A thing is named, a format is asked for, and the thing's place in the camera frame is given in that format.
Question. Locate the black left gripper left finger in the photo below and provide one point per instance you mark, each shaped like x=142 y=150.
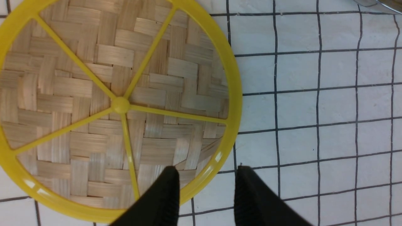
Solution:
x=158 y=206

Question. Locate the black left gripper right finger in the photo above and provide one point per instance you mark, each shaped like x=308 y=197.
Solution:
x=255 y=204

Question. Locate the yellow woven bamboo steamer lid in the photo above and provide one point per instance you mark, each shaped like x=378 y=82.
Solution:
x=99 y=96

